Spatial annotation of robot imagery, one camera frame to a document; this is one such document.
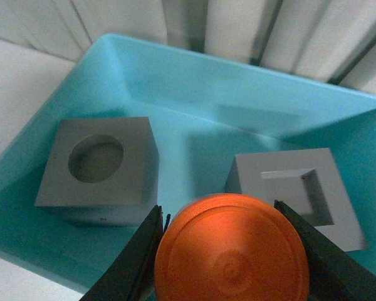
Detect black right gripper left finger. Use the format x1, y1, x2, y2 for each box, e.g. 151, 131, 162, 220
81, 205, 170, 300

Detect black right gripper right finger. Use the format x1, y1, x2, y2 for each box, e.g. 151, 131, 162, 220
274, 200, 376, 300

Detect gray block with square hole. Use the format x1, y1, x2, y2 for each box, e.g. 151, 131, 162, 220
225, 148, 367, 251

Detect orange cylinder part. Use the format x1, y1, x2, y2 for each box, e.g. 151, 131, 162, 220
154, 194, 310, 300

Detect gray block with round hole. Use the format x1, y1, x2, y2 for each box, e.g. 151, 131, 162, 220
34, 117, 159, 226

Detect light blue plastic box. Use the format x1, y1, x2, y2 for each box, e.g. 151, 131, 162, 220
0, 34, 376, 291

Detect pale gray-green curtain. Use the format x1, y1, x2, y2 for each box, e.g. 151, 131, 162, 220
0, 1, 376, 94

